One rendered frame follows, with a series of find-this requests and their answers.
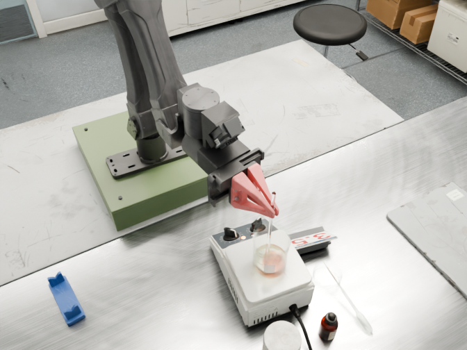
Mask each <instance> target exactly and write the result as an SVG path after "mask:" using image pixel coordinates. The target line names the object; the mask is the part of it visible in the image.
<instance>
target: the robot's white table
mask: <svg viewBox="0 0 467 350"><path fill-rule="evenodd" d="M183 77H184V79H185V81H186V83H187V85H192V84H193V83H199V84H200V85H201V86H202V87H205V88H211V89H213V90H215V91H216V92H217V93H218V94H219V96H220V102H223V101H226V102H227V103H228V104H229V105H230V106H232V107H233V108H234V109H236V110H237V111H238V112H239V114H240V116H239V119H240V121H241V123H242V125H243V126H244V128H245V130H246V131H244V132H243V133H241V134H240V135H239V136H238V139H239V140H240V141H241V142H242V143H243V144H244V145H245V146H247V147H248V148H249V149H250V150H251V151H252V150H253V149H255V148H257V147H259V148H260V149H261V150H262V151H264V152H265V155H264V160H261V169H262V170H263V175H264V176H265V178H267V177H270V176H273V175H275V174H278V173H279V172H282V171H285V170H287V169H290V168H291V167H294V166H297V165H300V164H302V163H305V162H306V161H309V160H312V159H314V158H317V157H319V156H321V155H324V154H326V153H329V152H331V151H334V150H336V149H339V148H341V147H344V146H346V145H348V144H351V143H353V142H356V141H358V140H361V139H363V138H366V137H368V136H370V135H373V134H375V133H378V132H380V131H383V130H385V129H387V128H390V127H392V126H395V125H397V124H400V123H402V122H404V119H403V118H401V116H399V115H398V114H396V113H395V112H394V111H392V110H391V109H390V108H389V107H388V106H386V105H385V104H384V103H382V102H381V101H380V100H379V99H377V98H376V97H375V96H373V95H372V94H371V93H369V91H367V90H366V89H364V88H363V87H362V86H360V85H359V84H358V83H357V82H356V81H354V80H353V79H352V78H350V77H349V76H348V75H347V74H345V73H344V72H343V71H341V70H340V69H339V68H337V66H335V65H334V64H333V63H331V62H329V61H328V60H327V59H326V58H325V57H324V56H322V55H321V54H320V53H318V52H317V51H316V50H315V49H313V48H312V47H311V46H309V45H308V44H307V43H306V42H305V41H303V40H297V41H294V42H290V43H288V44H283V45H281V46H278V47H274V48H271V49H267V50H264V51H260V52H257V53H253V54H250V55H248V56H244V57H241V58H237V59H234V60H230V61H227V62H224V63H220V64H218V65H214V66H212V67H207V68H204V69H200V70H197V71H195V72H191V73H188V74H184V75H183ZM126 95H127V93H126V92H124V93H121V94H117V95H115V96H111V97H108V98H105V99H101V100H98V101H94V102H91V103H87V104H85V105H82V106H78V107H75V108H71V109H68V110H64V111H61V112H57V113H54V114H52V115H47V116H45V117H41V118H38V119H34V120H31V121H29V122H24V123H22V124H18V125H15V126H11V127H8V128H4V129H1V130H0V287H1V286H3V285H6V284H8V283H11V282H13V281H16V280H18V279H20V278H23V277H25V276H28V275H30V274H33V273H35V272H38V271H40V270H42V269H45V268H48V267H50V266H52V265H55V264H57V263H60V262H62V261H64V260H67V259H69V258H72V257H74V256H77V255H79V254H81V253H84V252H86V251H89V250H91V249H94V248H96V247H99V246H101V245H103V244H106V243H109V242H111V241H113V240H116V239H118V238H121V237H124V236H125V235H128V234H130V233H133V232H136V231H139V230H140V229H142V228H145V227H148V226H151V225H152V224H155V223H157V222H160V221H163V220H164V219H167V218H170V217H172V216H175V215H178V214H179V213H182V212H184V211H187V210H190V209H191V208H194V207H197V206H199V205H202V204H203V203H206V202H208V196H205V197H202V198H201V199H198V200H195V201H192V202H190V203H187V204H185V205H183V206H180V207H178V208H175V209H173V210H170V211H168V212H165V213H163V214H161V215H158V216H155V217H152V218H151V219H148V220H145V221H143V222H140V223H138V224H136V225H133V226H130V227H128V228H126V229H123V230H121V231H118V232H117V230H116V228H115V225H114V223H113V221H112V219H111V217H110V215H109V213H108V210H107V208H106V206H105V204H104V201H103V199H102V197H101V195H100V193H99V191H98V189H97V186H96V184H95V182H94V180H93V177H92V175H91V173H90V170H89V169H88V166H87V165H86V162H85V160H84V158H83V156H82V153H81V151H80V149H79V146H78V144H77V142H76V138H75V136H74V132H73V130H72V127H73V126H78V125H81V124H84V123H88V122H91V121H94V120H97V119H101V118H104V117H108V116H111V115H115V114H118V113H122V112H124V111H127V106H126V103H127V100H126Z"/></svg>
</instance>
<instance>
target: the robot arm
mask: <svg viewBox="0 0 467 350"><path fill-rule="evenodd" d="M94 2H95V3H96V5H97V6H98V8H100V9H104V12H105V16H106V17H107V19H108V21H109V23H110V25H111V27H112V30H113V32H114V35H115V39H116V41H117V46H118V49H119V53H120V58H121V61H122V66H123V69H124V74H125V79H126V93H127V95H126V100H127V103H126V106H127V110H128V113H129V119H128V123H127V127H126V129H127V131H128V133H129V134H130V135H131V137H132V138H133V139H134V140H135V141H136V144H137V147H136V148H134V149H129V150H127V151H123V152H120V153H117V154H114V155H111V156H108V157H106V164H107V165H108V168H109V170H110V172H111V174H112V177H113V178H114V179H120V178H124V177H126V176H130V175H133V174H137V173H139V172H143V171H145V170H148V169H151V168H154V167H158V166H160V165H164V164H167V163H170V162H173V161H175V160H179V159H182V158H185V157H188V156H189V157H190V158H191V159H192V160H193V161H194V162H195V163H196V164H198V165H199V166H200V167H201V168H202V169H203V170H204V171H205V172H206V173H207V174H208V176H207V188H208V202H209V203H210V204H211V205H212V206H213V207H216V204H217V203H218V202H220V201H221V200H223V199H225V198H227V197H229V203H230V204H231V205H232V206H233V207H234V208H237V209H241V210H246V211H250V212H254V213H258V214H261V215H264V216H266V217H269V218H272V219H274V218H275V216H278V215H279V209H278V207H277V205H276V203H275V209H274V210H273V209H272V208H271V206H270V204H271V198H272V195H271V194H270V191H269V189H268V186H267V184H266V182H265V176H264V175H263V170H262V169H261V160H264V155H265V152H264V151H262V150H261V149H260V148H259V147H257V148H255V149H253V150H252V151H251V150H250V149H249V148H248V147H247V146H245V145H244V144H243V143H242V142H241V141H240V140H239V139H238V136H239V135H240V134H241V133H243V132H244V131H246V130H245V128H244V126H243V125H242V123H241V121H240V119H239V116H240V114H239V112H238V111H237V110H236V109H234V108H233V107H232V106H230V105H229V104H228V103H227V102H226V101H223V102H220V96H219V94H218V93H217V92H216V91H215V90H213V89H211V88H208V87H202V86H201V85H200V84H199V83H193V84H192V85H187V83H186V81H185V79H184V77H183V75H182V73H181V71H180V69H179V66H178V63H177V60H176V58H175V54H174V51H173V48H172V45H171V42H170V39H169V35H168V33H167V29H166V26H165V20H164V16H163V8H162V0H94ZM247 198H248V199H249V200H251V201H253V202H254V203H252V202H251V201H249V200H248V199H247Z"/></svg>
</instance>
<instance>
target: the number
mask: <svg viewBox="0 0 467 350"><path fill-rule="evenodd" d="M331 237H334V236H333V235H331V234H329V233H327V232H323V233H319V234H315V235H310V236H308V237H303V238H300V239H296V240H292V243H293V246H294V247H297V246H300V245H303V244H308V243H311V242H315V241H318V240H323V239H326V238H331Z"/></svg>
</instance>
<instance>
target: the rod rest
mask: <svg viewBox="0 0 467 350"><path fill-rule="evenodd" d="M47 280H48V282H49V284H48V286H49V288H50V290H51V293H52V294H53V296H54V299H55V300H56V303H57V304H58V307H59V309H60V311H61V313H62V315H63V317H64V319H65V322H66V324H67V325H68V326H71V325H72V324H74V323H76V322H78V321H79V320H81V319H83V318H84V317H85V313H84V311H83V309H82V307H81V304H80V303H79V301H78V299H77V298H76V295H75V293H74V291H73V289H72V287H71V285H70V284H69V281H68V280H67V278H66V276H63V275H62V273H61V271H59V272H58V273H57V275H56V276H55V277H53V276H50V277H48V278H47Z"/></svg>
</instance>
